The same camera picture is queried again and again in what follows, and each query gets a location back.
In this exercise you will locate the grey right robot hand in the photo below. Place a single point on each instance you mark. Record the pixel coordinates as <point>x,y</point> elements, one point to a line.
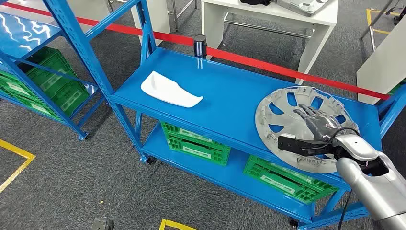
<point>320,125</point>

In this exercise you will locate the grey plastic wheel hubcap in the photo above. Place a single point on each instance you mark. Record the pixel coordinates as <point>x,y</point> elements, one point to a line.
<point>285,127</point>

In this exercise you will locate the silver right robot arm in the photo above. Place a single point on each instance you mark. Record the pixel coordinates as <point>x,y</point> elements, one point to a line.
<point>374,190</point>

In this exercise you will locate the wide blue metal shelf rack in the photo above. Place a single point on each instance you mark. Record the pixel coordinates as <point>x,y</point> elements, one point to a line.
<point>228,92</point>

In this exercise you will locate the white curved plastic part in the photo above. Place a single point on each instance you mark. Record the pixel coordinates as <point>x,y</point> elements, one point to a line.
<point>168,90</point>

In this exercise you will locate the red barrier belt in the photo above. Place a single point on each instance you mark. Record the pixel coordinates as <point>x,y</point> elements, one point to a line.
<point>269,67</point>

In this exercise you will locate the white side panel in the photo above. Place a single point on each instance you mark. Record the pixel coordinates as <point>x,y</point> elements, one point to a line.
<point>387,63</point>
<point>92,9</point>
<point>162,16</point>

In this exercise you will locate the yellow floor tape square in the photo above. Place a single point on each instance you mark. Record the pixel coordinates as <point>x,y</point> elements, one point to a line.
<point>173,224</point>
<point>19,152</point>
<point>369,19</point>

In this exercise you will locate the grey moulded tray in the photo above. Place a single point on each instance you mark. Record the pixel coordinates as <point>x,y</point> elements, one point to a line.
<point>301,6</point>

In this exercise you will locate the white table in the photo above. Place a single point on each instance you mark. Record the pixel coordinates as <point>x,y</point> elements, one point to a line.
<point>269,16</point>

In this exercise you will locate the black item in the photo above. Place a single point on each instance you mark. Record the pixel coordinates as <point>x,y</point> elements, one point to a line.
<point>253,2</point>

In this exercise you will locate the black stanchion post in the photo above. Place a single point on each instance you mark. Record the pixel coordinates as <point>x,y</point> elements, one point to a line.
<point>200,46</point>

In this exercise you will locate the steel table frame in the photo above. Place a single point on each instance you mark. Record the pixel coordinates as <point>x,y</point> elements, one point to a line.
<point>174,16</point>

